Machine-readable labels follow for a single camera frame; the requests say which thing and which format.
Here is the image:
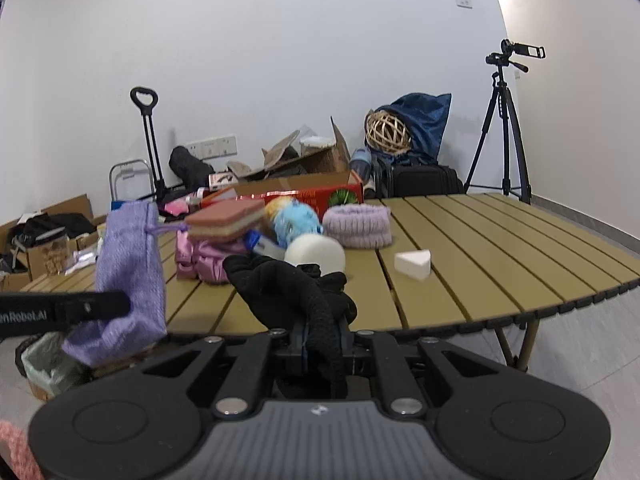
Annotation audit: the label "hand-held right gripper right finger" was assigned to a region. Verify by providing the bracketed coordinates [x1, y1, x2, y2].
[340, 330, 506, 418]

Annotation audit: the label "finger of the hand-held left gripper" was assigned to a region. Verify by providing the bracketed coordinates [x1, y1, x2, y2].
[50, 291, 132, 333]

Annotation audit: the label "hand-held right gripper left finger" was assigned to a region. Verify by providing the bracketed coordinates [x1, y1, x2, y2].
[140, 330, 308, 418]

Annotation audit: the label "purple knit drawstring pouch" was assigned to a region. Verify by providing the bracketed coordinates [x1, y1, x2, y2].
[62, 201, 189, 367]

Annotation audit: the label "black knit glove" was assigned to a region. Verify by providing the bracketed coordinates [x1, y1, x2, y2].
[222, 255, 359, 401]

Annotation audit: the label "blue tissue pack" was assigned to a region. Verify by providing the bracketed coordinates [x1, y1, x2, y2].
[248, 230, 284, 261]

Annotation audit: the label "white paper sheet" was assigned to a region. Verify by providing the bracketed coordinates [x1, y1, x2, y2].
[63, 248, 99, 276]

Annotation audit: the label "cardboard box with green liner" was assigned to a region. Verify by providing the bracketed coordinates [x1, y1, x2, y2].
[20, 332, 94, 401]

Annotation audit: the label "clear snack jar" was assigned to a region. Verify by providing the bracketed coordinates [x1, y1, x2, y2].
[42, 237, 71, 276]

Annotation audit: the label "black clothes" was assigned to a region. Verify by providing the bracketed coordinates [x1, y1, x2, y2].
[9, 212, 97, 252]

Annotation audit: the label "round white sponge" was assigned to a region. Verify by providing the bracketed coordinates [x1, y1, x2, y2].
[283, 233, 346, 277]

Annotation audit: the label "open cardboard box with clothes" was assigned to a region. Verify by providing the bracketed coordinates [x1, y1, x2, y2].
[0, 193, 109, 282]

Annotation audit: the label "white wedge sponge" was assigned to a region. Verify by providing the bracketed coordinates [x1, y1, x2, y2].
[394, 248, 432, 281]

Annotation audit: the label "pink satin bow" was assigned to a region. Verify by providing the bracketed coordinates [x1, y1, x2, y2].
[174, 232, 251, 285]

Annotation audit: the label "blue plush toy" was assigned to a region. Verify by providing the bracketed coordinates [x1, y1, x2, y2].
[273, 205, 325, 249]

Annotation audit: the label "silver folding step stool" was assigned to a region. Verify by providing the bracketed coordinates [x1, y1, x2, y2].
[109, 158, 154, 206]

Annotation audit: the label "brown pink layered sponge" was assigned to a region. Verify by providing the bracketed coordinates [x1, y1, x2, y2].
[185, 198, 266, 244]

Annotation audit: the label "red cardboard box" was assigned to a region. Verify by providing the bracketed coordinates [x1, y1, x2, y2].
[200, 170, 365, 216]

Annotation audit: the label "black cloth bag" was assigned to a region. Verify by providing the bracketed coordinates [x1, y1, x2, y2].
[168, 146, 216, 192]

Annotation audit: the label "black suitcase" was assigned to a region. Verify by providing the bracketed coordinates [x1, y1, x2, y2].
[372, 155, 466, 199]

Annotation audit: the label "blue water bottle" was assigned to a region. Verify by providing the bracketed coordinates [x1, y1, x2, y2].
[348, 147, 374, 181]

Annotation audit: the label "brown cardboard box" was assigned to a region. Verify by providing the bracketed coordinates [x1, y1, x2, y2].
[227, 116, 351, 184]

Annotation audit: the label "black hand trolley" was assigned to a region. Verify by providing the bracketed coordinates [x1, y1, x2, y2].
[129, 86, 192, 206]

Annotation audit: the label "wicker ball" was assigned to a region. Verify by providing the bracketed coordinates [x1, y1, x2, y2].
[365, 111, 412, 154]

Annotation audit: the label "blue cloth bag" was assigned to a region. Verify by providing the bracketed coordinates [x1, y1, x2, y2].
[372, 92, 452, 162]

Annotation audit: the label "black tripod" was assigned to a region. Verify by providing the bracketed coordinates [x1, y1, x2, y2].
[463, 64, 532, 205]

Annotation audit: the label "tan folding table frame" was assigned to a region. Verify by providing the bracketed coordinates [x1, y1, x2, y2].
[494, 310, 542, 372]

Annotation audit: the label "black camcorder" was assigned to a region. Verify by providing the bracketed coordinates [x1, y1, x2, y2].
[484, 38, 546, 67]

